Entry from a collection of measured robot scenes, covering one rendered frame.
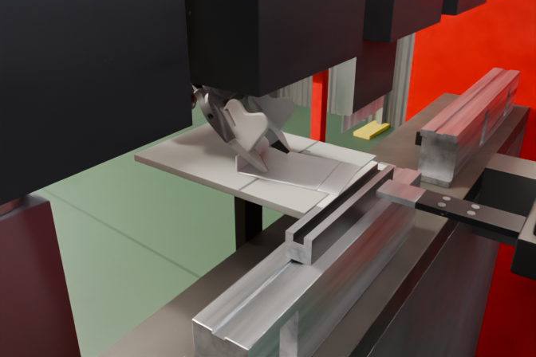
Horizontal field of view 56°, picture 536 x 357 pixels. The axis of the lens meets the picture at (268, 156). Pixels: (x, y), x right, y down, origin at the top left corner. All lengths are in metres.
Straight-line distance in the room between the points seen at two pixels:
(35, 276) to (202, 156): 0.59
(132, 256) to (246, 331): 1.85
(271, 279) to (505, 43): 1.02
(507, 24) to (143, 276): 1.57
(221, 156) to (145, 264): 1.58
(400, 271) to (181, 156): 0.32
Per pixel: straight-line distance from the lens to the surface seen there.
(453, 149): 0.88
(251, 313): 0.45
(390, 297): 0.63
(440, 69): 1.43
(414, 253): 0.71
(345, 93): 0.50
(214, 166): 0.63
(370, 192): 0.59
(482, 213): 0.56
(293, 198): 0.55
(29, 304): 1.18
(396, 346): 0.74
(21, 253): 1.12
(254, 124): 0.58
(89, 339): 1.92
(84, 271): 2.24
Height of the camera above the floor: 1.27
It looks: 24 degrees down
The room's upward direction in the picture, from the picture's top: straight up
